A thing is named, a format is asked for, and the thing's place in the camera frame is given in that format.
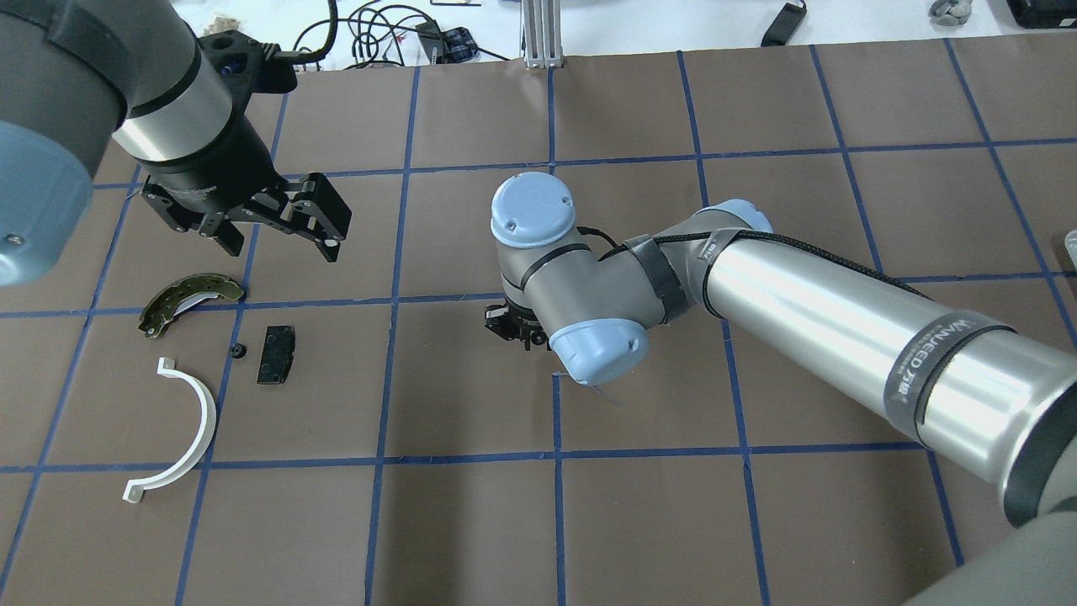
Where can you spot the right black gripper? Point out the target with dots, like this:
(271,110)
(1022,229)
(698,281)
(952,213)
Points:
(511,325)

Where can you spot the aluminium frame post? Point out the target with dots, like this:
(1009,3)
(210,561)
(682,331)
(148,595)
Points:
(541,34)

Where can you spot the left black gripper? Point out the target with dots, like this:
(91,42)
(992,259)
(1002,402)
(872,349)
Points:
(217,162)

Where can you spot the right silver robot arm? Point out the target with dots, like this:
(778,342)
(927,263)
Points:
(964,385)

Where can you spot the black brake pad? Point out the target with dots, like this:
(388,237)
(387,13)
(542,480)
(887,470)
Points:
(277,356)

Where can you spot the black flat box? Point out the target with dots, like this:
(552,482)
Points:
(1045,14)

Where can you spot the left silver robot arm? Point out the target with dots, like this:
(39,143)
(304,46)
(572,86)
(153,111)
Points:
(80,74)

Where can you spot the olive green brake shoe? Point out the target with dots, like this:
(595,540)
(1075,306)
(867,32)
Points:
(182,295)

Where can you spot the black power adapter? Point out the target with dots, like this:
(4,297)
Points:
(785,24)

